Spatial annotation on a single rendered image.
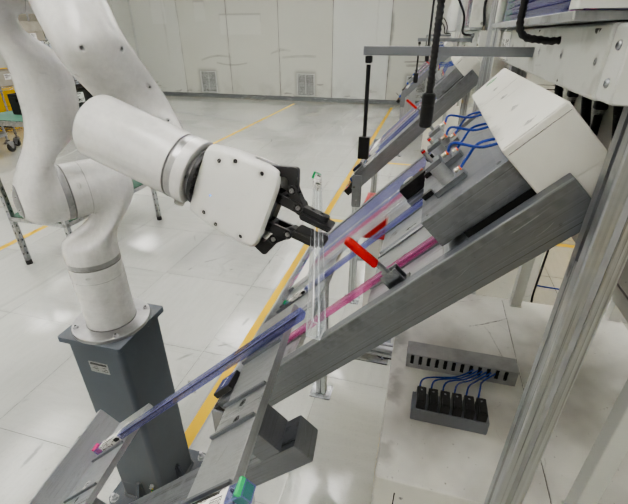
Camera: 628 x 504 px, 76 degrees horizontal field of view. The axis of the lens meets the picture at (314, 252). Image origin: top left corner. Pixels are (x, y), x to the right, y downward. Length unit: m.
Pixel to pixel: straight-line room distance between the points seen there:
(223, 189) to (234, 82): 9.88
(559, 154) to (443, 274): 0.19
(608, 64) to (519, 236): 0.19
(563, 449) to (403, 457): 0.33
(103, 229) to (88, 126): 0.50
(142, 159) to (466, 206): 0.41
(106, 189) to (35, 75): 0.25
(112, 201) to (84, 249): 0.13
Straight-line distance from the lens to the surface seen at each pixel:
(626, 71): 0.48
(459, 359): 1.08
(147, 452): 1.40
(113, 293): 1.10
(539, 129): 0.53
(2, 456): 2.02
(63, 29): 0.63
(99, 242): 1.03
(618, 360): 1.34
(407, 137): 1.98
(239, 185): 0.48
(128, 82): 0.65
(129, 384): 1.20
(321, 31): 9.59
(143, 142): 0.52
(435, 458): 0.94
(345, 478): 1.62
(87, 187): 0.99
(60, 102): 0.93
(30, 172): 0.97
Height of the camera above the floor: 1.37
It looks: 29 degrees down
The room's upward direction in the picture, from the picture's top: straight up
